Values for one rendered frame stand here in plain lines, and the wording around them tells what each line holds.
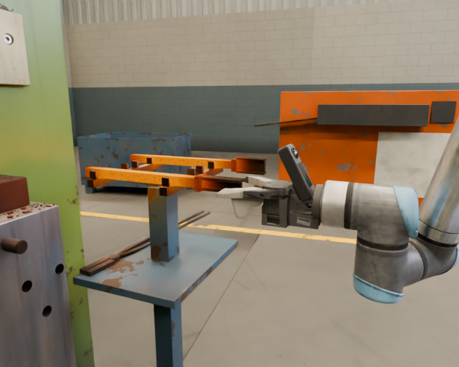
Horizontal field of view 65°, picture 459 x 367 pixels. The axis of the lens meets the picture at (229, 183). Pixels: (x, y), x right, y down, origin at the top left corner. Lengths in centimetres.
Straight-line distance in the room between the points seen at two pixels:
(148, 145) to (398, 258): 387
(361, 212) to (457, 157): 19
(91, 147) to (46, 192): 360
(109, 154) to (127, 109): 486
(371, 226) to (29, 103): 89
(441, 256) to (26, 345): 87
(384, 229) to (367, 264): 8
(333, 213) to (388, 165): 332
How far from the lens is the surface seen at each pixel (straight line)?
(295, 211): 73
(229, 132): 833
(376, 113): 376
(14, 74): 106
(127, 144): 450
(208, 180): 79
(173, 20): 896
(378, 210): 68
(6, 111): 106
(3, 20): 107
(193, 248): 112
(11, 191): 90
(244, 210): 72
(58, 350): 102
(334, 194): 69
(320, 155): 395
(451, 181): 76
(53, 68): 117
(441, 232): 79
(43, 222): 88
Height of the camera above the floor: 114
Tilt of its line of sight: 13 degrees down
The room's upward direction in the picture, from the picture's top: straight up
